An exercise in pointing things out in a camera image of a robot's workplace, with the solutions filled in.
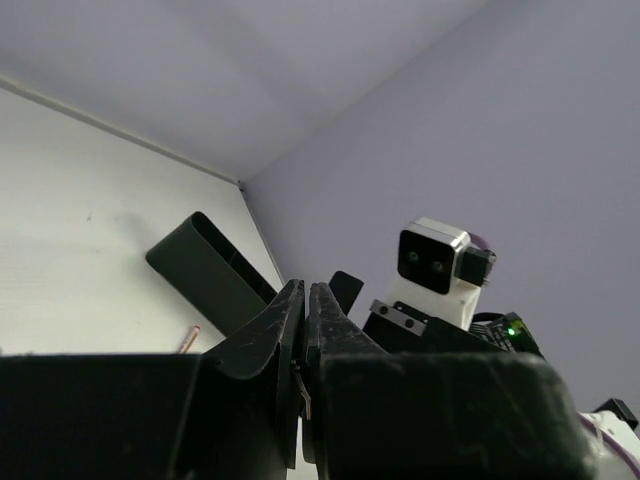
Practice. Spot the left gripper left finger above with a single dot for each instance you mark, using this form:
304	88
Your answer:
229	413

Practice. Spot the black oblong container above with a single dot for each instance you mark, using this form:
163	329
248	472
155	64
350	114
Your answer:
208	271

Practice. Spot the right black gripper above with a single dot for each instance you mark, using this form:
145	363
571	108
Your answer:
412	319

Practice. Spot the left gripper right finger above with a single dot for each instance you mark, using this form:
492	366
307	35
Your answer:
454	415

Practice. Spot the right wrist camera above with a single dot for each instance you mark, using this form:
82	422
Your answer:
440	271

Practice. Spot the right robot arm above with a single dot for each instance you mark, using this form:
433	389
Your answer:
610	431

